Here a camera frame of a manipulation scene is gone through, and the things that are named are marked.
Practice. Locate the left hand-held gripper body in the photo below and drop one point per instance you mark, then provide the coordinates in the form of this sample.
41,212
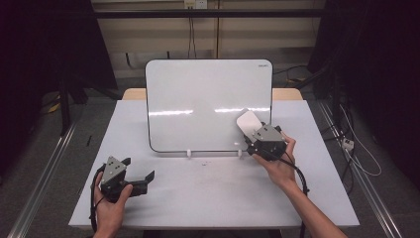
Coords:
112,175

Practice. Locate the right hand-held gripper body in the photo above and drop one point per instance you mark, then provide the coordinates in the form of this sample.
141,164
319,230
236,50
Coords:
269,142

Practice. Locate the white whiteboard eraser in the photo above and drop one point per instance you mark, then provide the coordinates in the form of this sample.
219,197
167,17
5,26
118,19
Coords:
248,123

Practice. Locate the white whiteboard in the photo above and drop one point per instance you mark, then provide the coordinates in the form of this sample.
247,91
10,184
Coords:
185,99

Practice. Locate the person's right hand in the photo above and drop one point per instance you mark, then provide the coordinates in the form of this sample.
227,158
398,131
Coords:
280,170

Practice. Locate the person's left hand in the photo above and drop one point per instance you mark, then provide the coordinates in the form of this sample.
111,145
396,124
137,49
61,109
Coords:
110,211

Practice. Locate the white whiteboard support clip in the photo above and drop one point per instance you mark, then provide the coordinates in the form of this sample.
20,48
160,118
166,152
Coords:
189,153
240,152

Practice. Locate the small black floor object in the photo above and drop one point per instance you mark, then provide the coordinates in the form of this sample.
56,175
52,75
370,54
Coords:
88,140

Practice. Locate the wooden table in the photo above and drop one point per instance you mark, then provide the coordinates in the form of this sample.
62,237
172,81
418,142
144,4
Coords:
133,94

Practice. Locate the white power strip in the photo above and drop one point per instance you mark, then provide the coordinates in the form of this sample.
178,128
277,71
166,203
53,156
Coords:
348,144

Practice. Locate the black metal stand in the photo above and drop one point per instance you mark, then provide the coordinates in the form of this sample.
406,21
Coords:
335,89
65,102

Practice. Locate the thin yellowish pole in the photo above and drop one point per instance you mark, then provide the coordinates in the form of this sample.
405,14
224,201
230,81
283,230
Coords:
218,29

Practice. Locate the black curtain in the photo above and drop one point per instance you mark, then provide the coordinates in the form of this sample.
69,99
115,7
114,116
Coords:
379,49
39,49

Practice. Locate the black horizontal beam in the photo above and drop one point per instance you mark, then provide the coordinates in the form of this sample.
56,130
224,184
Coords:
148,13

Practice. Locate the aluminium floor rail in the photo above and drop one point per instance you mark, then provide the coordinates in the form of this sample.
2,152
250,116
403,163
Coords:
369,191
43,178

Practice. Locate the white wall outlet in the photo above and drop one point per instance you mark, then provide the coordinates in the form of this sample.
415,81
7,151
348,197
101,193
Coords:
195,4

